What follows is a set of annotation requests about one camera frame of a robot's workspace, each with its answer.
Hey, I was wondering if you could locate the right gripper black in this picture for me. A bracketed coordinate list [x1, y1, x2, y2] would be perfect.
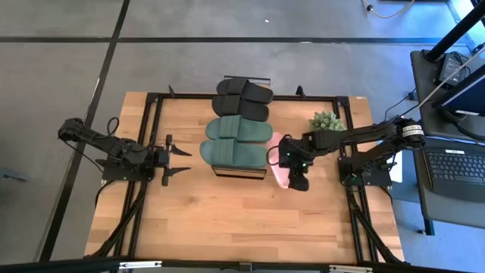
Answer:
[279, 135, 315, 193]

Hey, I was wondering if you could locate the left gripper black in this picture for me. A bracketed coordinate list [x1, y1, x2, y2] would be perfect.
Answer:
[153, 133, 193, 187]

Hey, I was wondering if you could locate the pink slide sandal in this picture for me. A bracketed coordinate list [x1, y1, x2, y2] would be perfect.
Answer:
[266, 131, 295, 190]

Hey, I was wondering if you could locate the green slide sandal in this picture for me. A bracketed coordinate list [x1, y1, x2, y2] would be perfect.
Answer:
[199, 138, 268, 169]
[205, 115, 274, 143]

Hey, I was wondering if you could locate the black slide sandal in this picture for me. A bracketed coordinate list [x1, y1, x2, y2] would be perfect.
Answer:
[211, 94, 271, 123]
[216, 77, 274, 105]

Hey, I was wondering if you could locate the potted green plant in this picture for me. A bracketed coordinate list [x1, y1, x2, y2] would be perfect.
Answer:
[308, 110, 346, 133]

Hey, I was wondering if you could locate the dark grey side desk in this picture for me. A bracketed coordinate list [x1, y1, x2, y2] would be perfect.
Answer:
[410, 49, 485, 231]

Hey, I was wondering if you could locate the black laptop keyboard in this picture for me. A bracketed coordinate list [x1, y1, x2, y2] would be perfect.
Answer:
[422, 146, 485, 202]

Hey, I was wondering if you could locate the white thin rod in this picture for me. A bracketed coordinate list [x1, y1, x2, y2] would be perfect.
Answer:
[416, 44, 485, 111]

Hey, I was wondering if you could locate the black power adapter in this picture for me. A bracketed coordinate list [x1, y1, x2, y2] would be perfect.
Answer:
[438, 52, 471, 86]

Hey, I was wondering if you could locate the black monitor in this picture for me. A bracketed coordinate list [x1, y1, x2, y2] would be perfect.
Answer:
[431, 64, 485, 118]

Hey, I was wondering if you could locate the black diagonal pole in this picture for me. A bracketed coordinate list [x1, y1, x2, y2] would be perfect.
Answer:
[424, 0, 485, 62]

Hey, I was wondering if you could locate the wooden shelf with black frame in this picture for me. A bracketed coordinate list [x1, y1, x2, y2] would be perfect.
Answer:
[211, 74, 272, 180]

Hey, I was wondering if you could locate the black metal table frame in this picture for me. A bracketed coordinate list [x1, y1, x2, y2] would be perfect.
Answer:
[85, 85, 406, 266]

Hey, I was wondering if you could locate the silver metal bracket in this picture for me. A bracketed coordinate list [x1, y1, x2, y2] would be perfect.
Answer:
[328, 264, 374, 273]
[119, 260, 163, 270]

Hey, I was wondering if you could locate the black floor cable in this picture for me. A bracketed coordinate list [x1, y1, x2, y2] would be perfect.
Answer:
[383, 87, 418, 122]

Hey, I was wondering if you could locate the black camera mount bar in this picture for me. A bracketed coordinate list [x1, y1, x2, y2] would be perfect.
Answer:
[0, 256, 485, 273]

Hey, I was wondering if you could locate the yellow floor cable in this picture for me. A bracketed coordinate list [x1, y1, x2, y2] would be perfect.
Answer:
[361, 0, 417, 19]

